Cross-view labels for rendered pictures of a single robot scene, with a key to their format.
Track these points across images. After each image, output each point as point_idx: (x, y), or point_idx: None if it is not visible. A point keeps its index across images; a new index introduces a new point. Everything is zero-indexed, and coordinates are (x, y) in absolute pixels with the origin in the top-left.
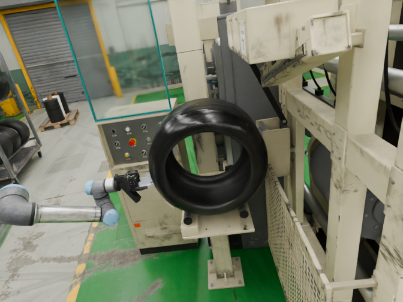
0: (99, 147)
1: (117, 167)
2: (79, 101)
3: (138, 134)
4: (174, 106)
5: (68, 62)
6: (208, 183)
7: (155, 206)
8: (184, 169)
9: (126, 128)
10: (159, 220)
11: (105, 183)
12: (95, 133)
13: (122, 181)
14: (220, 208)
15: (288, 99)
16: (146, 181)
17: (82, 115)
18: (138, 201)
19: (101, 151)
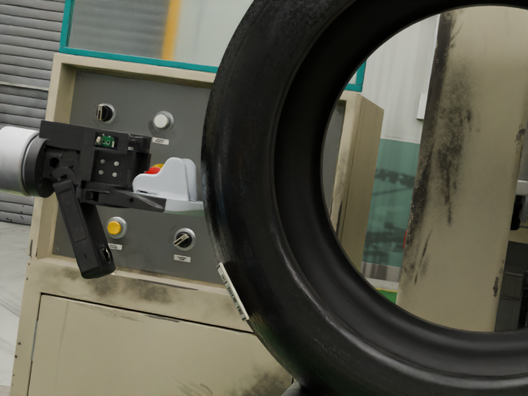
0: (10, 346)
1: (57, 262)
2: (15, 224)
3: (192, 155)
4: (371, 111)
5: (41, 94)
6: (430, 353)
7: None
8: (343, 252)
9: (160, 115)
10: None
11: (0, 134)
12: (20, 309)
13: (70, 154)
14: (477, 394)
15: None
16: (171, 178)
17: (3, 257)
18: (95, 273)
19: (12, 358)
